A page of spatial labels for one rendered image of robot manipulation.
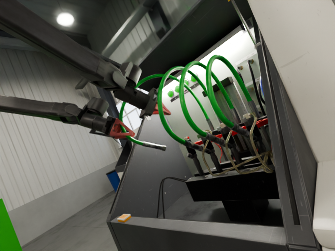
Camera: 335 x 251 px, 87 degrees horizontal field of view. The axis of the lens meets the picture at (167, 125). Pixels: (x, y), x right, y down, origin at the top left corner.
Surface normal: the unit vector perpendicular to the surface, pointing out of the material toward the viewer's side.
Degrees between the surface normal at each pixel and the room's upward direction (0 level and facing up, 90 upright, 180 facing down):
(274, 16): 76
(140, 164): 90
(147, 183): 90
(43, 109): 72
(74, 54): 118
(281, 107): 43
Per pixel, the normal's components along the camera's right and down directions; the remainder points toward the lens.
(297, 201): -0.73, -0.50
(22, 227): 0.70, -0.34
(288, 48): -0.73, 0.03
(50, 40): 0.84, 0.11
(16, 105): 0.21, -0.40
